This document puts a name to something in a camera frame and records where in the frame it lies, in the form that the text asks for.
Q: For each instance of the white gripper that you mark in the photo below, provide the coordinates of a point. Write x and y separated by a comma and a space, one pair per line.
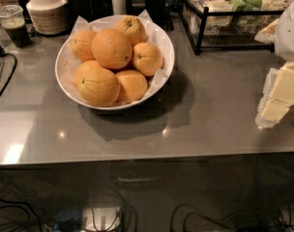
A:
290, 33

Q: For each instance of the large orange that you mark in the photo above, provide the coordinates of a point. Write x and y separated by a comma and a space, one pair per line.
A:
96, 85
112, 49

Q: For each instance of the front right orange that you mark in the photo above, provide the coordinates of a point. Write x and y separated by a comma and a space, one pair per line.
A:
133, 85

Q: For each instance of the top back orange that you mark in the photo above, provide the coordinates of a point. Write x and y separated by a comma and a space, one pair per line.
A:
133, 28

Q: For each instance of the white ceramic bowl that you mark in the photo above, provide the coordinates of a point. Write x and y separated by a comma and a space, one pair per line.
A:
64, 81

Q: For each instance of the left back orange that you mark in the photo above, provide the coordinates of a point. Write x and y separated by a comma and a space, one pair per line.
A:
81, 43

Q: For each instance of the white paper bowl liner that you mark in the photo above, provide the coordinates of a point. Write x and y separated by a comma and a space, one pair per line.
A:
155, 33

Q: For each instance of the dark cylinder container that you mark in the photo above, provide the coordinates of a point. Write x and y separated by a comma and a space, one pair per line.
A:
159, 13

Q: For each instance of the black napkin holder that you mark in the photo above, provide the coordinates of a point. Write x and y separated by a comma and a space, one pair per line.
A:
87, 9

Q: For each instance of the stack of paper bowls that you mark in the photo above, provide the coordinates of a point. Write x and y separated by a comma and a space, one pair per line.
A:
49, 17

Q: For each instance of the plastic cup green drink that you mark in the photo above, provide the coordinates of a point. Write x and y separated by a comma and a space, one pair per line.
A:
13, 22

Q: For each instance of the black wire condiment rack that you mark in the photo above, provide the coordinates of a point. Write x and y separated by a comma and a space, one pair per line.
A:
229, 24

